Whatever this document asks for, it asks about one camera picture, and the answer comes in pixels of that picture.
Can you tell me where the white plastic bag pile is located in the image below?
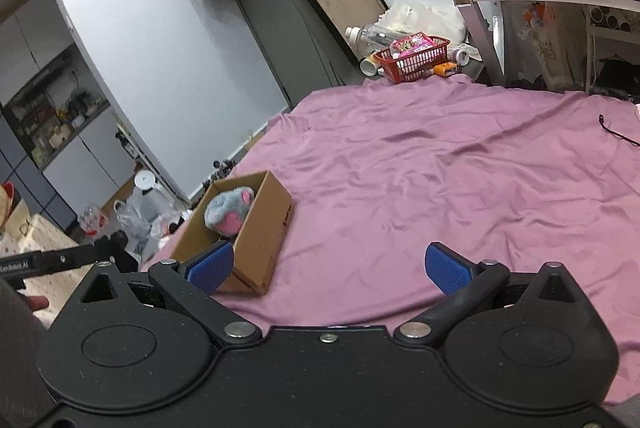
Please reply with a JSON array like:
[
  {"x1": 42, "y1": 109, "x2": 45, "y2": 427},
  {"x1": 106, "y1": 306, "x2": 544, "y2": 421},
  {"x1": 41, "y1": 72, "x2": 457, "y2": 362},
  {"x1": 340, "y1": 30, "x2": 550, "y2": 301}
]
[{"x1": 378, "y1": 0, "x2": 466, "y2": 44}]

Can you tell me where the clear plastic water bottle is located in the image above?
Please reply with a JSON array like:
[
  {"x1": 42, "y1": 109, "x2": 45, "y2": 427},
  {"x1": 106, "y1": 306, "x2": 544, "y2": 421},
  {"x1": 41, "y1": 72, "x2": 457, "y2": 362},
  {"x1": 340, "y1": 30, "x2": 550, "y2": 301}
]
[{"x1": 344, "y1": 24, "x2": 401, "y2": 58}]

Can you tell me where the pink bed sheet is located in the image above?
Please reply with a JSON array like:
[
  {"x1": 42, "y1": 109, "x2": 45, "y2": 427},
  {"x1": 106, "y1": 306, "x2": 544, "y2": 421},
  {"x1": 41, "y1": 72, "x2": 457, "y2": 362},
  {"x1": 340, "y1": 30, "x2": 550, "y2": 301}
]
[{"x1": 220, "y1": 76, "x2": 639, "y2": 404}]

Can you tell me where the printed paper bag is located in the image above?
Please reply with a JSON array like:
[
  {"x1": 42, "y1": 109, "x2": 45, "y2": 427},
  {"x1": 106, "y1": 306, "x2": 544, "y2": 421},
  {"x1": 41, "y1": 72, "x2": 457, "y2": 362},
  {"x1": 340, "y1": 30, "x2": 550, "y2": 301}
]
[{"x1": 518, "y1": 2, "x2": 582, "y2": 92}]

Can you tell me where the white electric kettle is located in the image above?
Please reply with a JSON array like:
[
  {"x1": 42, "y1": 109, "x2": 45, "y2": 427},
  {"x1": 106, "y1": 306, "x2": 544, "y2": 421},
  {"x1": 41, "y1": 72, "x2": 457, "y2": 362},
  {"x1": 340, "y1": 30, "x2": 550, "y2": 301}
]
[{"x1": 131, "y1": 170, "x2": 168, "y2": 222}]

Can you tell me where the grey door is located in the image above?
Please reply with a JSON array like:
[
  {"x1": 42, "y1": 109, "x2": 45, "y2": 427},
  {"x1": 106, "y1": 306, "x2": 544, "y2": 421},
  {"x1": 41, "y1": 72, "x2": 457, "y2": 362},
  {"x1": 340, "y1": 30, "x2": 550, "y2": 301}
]
[{"x1": 236, "y1": 0, "x2": 350, "y2": 108}]

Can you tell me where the brown cardboard box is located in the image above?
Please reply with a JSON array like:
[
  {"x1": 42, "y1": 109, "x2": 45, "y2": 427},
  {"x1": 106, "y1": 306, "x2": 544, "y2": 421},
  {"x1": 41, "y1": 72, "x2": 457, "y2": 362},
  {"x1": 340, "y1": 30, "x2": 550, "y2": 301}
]
[{"x1": 171, "y1": 171, "x2": 294, "y2": 296}]

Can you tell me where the pink snack package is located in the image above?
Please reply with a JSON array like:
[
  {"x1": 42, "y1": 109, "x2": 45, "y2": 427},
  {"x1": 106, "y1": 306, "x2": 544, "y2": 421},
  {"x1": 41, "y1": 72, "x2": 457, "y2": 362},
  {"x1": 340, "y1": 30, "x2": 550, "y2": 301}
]
[{"x1": 390, "y1": 31, "x2": 437, "y2": 59}]

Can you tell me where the orange tube bottle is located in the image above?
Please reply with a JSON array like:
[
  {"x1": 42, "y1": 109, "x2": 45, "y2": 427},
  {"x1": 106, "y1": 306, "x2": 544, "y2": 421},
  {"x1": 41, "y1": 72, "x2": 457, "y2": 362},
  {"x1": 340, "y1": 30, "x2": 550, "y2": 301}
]
[{"x1": 433, "y1": 62, "x2": 459, "y2": 78}]

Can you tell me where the red plastic basket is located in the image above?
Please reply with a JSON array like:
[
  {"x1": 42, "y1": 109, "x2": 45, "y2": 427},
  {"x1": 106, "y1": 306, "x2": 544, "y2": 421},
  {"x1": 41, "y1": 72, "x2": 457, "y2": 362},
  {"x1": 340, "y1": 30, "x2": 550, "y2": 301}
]
[{"x1": 373, "y1": 36, "x2": 450, "y2": 84}]

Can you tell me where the grey fluffy plush slipper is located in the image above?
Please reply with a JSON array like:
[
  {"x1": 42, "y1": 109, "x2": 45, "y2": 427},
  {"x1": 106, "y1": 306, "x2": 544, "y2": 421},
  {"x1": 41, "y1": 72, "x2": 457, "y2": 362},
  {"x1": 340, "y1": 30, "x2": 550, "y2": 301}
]
[{"x1": 204, "y1": 186, "x2": 255, "y2": 238}]

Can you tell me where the kitchen shelf cabinet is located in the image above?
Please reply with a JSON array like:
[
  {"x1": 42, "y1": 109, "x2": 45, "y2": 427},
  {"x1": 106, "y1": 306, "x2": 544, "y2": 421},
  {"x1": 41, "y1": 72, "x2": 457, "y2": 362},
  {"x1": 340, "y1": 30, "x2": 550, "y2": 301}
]
[{"x1": 1, "y1": 0, "x2": 134, "y2": 232}]

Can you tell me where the black cable on bed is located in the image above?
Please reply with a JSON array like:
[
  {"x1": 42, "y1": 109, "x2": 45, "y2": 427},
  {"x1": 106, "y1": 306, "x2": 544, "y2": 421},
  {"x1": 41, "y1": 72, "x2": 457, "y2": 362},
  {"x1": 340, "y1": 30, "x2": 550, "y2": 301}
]
[{"x1": 598, "y1": 115, "x2": 640, "y2": 149}]

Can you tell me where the person's left hand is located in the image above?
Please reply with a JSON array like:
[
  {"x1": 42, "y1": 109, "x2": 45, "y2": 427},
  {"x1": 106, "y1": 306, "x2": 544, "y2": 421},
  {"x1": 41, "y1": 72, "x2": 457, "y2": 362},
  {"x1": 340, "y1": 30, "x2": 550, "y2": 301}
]
[{"x1": 25, "y1": 296, "x2": 49, "y2": 312}]

